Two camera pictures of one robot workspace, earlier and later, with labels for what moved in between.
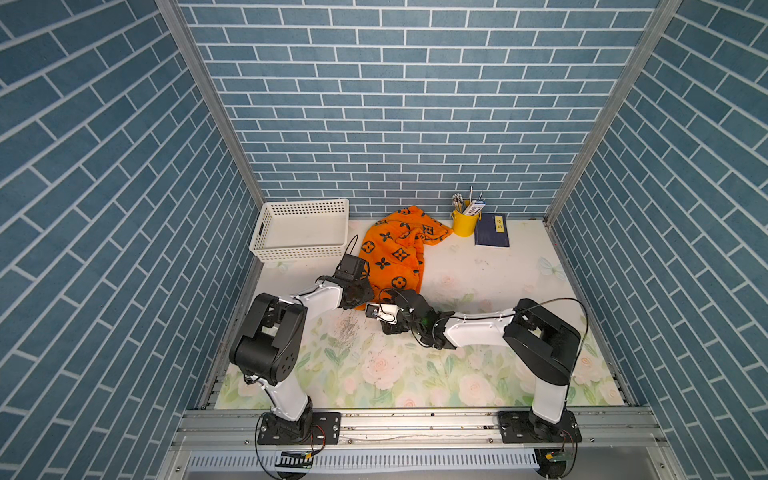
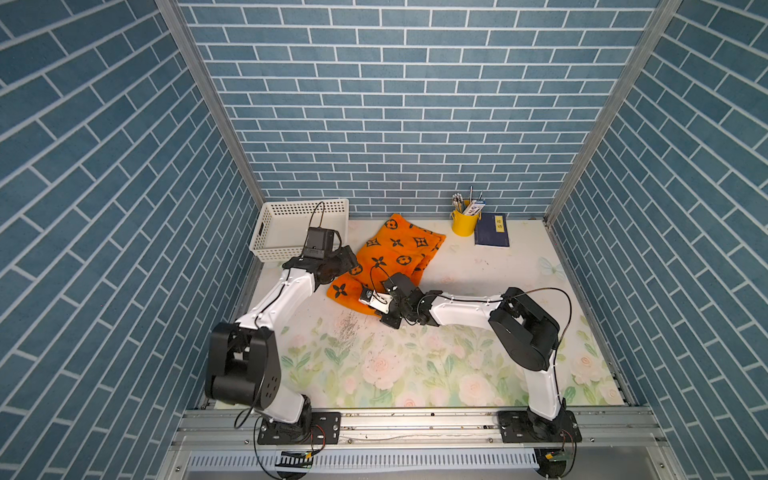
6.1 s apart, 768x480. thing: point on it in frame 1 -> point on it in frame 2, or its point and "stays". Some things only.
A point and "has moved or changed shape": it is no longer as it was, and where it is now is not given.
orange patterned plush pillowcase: [393, 244] has moved or changed shape
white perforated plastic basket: [301, 230] stays
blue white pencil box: [475, 208] stays
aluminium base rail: [424, 429] stays
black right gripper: [393, 328] -> [392, 323]
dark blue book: [491, 230] stays
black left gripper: [367, 294] -> [347, 258]
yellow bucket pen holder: [465, 224] stays
